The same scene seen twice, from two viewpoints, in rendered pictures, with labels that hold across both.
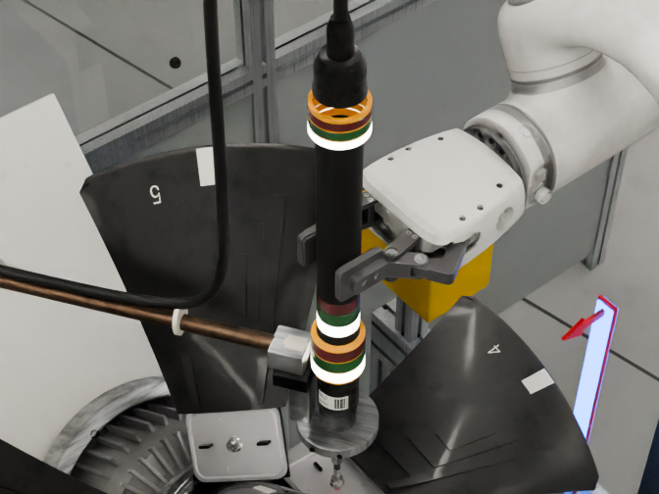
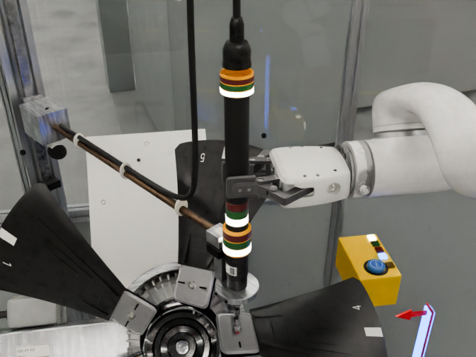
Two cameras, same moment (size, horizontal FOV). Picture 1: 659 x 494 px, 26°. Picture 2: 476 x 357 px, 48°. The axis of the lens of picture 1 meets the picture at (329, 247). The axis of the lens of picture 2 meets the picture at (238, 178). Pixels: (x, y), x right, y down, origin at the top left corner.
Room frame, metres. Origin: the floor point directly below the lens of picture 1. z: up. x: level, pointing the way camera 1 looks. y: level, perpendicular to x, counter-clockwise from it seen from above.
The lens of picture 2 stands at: (0.16, -0.33, 1.88)
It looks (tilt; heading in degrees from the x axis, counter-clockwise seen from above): 31 degrees down; 30
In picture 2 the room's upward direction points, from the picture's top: straight up
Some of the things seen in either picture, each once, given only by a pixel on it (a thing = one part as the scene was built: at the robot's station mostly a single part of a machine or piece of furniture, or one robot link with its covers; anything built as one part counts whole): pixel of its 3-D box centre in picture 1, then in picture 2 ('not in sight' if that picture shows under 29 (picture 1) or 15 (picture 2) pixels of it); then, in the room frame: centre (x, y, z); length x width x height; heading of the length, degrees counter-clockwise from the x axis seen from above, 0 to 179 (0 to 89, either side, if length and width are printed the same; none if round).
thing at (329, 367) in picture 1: (337, 347); (236, 238); (0.72, -0.01, 1.39); 0.04 x 0.04 x 0.01
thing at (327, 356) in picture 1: (337, 336); (236, 231); (0.72, -0.01, 1.40); 0.04 x 0.04 x 0.01
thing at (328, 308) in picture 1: (338, 294); (236, 202); (0.72, -0.01, 1.45); 0.03 x 0.03 x 0.01
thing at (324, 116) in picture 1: (339, 116); (236, 83); (0.72, -0.01, 1.63); 0.04 x 0.04 x 0.03
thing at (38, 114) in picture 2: not in sight; (44, 120); (0.90, 0.59, 1.37); 0.10 x 0.07 x 0.08; 73
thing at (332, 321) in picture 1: (338, 305); (236, 210); (0.72, -0.01, 1.44); 0.03 x 0.03 x 0.01
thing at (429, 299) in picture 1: (417, 244); (365, 271); (1.17, -0.11, 1.02); 0.16 x 0.10 x 0.11; 38
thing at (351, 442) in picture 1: (326, 387); (232, 263); (0.72, 0.00, 1.33); 0.09 x 0.07 x 0.10; 73
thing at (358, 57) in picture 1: (338, 263); (236, 181); (0.72, -0.01, 1.49); 0.04 x 0.04 x 0.46
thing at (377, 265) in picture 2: not in sight; (375, 266); (1.14, -0.13, 1.08); 0.04 x 0.04 x 0.02
